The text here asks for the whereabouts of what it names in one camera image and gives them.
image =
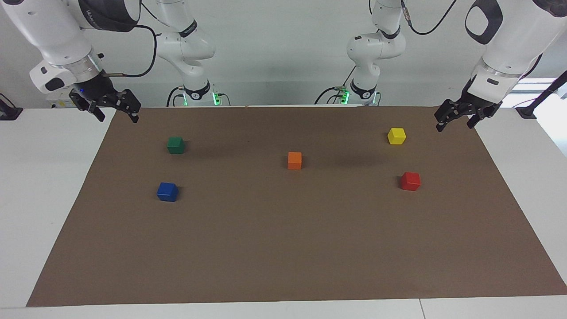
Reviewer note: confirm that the brown table mat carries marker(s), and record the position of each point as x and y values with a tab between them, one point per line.
283	239

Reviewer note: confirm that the red cube block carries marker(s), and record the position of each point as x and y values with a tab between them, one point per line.
410	181

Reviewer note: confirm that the yellow cube block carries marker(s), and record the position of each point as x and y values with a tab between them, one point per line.
396	136

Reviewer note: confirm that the green cube block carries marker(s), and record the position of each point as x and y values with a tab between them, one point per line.
176	145

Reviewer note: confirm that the orange cube block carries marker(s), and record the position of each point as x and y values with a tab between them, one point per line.
294	161

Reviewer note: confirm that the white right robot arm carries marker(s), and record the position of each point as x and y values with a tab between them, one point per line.
44	26

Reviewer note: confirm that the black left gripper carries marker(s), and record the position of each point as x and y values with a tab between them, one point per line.
469	103

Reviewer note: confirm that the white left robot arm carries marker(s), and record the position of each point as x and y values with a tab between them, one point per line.
509	40

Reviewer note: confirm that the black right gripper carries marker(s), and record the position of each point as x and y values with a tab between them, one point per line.
95	88

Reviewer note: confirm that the blue cube block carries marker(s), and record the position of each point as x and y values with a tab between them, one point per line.
167	192

